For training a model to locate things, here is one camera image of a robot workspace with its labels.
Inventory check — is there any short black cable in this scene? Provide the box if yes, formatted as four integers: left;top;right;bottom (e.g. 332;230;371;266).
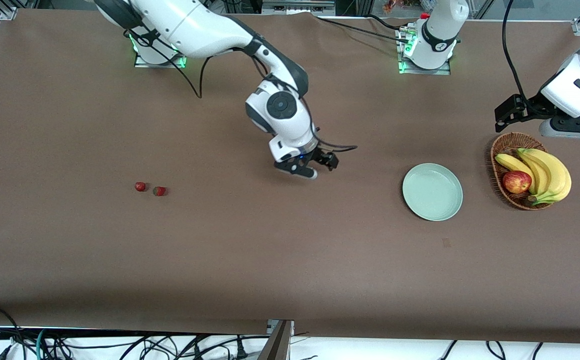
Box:
365;14;409;31

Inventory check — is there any pale green round plate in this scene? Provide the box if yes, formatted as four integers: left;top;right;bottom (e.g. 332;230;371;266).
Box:
402;163;464;222

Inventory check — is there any red apple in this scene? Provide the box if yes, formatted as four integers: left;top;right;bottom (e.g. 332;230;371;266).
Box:
502;170;533;195

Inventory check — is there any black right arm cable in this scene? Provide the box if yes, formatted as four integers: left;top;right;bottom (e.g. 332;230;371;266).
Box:
125;27;358;152

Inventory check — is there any yellow banana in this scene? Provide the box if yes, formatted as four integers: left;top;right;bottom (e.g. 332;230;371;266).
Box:
494;153;538;196
516;148;553;197
525;148;572;206

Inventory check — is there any aluminium frame post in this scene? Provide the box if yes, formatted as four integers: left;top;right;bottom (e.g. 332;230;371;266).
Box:
257;320;295;360

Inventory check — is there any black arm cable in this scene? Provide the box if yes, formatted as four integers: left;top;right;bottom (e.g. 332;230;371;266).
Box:
125;27;358;152
501;0;528;108

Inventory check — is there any long black cable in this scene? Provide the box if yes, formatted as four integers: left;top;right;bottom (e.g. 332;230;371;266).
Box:
315;16;411;42

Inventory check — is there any brown wicker basket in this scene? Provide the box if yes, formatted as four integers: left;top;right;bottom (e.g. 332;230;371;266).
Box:
490;132;556;211

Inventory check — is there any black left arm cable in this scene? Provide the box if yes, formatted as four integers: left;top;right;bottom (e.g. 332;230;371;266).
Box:
501;0;528;108

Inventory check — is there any brown table cover sheet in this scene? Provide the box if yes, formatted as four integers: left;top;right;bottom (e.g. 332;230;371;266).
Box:
0;9;580;346

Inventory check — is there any grey metal rail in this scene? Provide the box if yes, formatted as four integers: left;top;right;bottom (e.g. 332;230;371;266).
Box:
261;0;337;16

